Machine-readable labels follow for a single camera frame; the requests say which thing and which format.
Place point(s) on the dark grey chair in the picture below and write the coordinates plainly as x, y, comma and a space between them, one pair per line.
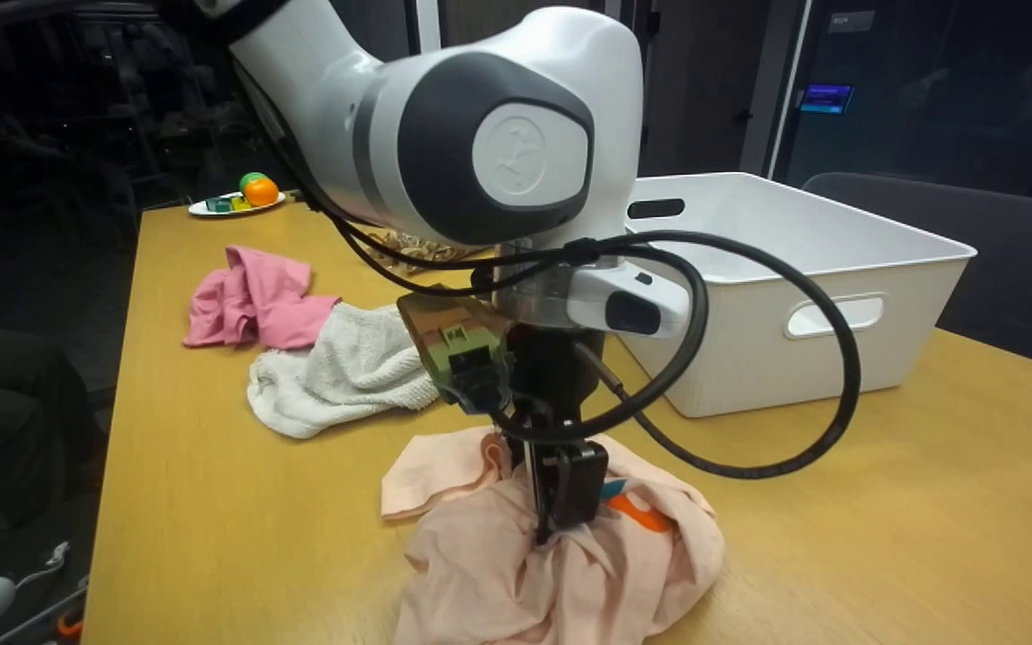
994, 261

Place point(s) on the green connector block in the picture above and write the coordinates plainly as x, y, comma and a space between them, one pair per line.
463, 359

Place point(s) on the white towel cloth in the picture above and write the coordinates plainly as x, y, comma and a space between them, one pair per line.
339, 370

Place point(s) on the green toy block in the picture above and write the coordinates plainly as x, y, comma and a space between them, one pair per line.
219, 201

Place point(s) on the white plastic basket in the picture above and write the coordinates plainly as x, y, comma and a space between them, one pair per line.
779, 274

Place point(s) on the green toy fruit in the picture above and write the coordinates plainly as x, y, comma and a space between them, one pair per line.
248, 179

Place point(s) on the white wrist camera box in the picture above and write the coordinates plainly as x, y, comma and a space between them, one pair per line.
624, 296

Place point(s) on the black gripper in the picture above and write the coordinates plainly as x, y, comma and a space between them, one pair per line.
546, 365

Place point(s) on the peach cloth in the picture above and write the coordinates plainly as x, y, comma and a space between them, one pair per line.
480, 561

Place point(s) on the brown wooden mounting board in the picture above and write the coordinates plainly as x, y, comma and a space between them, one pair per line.
434, 314

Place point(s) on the orange toy fruit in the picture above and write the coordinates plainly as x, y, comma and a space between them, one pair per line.
259, 192

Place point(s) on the blue lit display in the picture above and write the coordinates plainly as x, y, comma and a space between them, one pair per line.
824, 97

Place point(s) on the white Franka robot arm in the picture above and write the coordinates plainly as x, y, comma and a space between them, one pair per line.
339, 84

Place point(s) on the black office chair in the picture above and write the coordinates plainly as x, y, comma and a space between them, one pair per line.
2, 431

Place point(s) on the white plate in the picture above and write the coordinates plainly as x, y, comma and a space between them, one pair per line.
232, 210

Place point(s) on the pink cloth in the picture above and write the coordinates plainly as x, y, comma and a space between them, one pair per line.
251, 297

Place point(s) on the clear bag of snacks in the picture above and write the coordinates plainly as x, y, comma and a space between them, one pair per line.
429, 247

